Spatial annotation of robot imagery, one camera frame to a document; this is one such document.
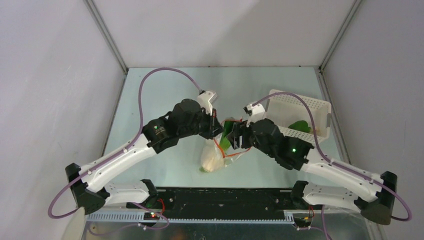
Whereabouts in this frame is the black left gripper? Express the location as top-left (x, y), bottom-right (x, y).
top-left (178, 105), bottom-right (225, 139)

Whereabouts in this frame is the green bok choy toy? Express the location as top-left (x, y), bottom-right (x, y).
top-left (219, 118), bottom-right (237, 156)

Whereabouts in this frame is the clear zip bag orange zipper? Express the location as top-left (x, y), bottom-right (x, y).
top-left (199, 117), bottom-right (250, 173)

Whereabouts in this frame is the white cauliflower toy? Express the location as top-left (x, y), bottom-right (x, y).
top-left (200, 140), bottom-right (225, 173)

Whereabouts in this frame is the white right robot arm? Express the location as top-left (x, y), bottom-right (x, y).
top-left (226, 118), bottom-right (398, 225)

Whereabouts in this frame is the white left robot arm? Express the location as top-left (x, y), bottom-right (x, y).
top-left (65, 96), bottom-right (223, 214)

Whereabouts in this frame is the white perforated plastic basket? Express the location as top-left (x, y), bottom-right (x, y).
top-left (263, 94), bottom-right (332, 145)

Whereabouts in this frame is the green pepper toy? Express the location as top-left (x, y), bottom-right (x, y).
top-left (288, 120), bottom-right (312, 133)

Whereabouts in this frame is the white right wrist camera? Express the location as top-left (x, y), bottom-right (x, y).
top-left (243, 103), bottom-right (266, 127)

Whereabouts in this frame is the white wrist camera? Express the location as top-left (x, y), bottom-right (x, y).
top-left (196, 90), bottom-right (218, 115)
top-left (243, 103), bottom-right (266, 127)

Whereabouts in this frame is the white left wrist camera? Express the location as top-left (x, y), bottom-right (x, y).
top-left (196, 90), bottom-right (218, 115)

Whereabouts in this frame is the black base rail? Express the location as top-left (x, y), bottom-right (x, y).
top-left (140, 187), bottom-right (309, 221)

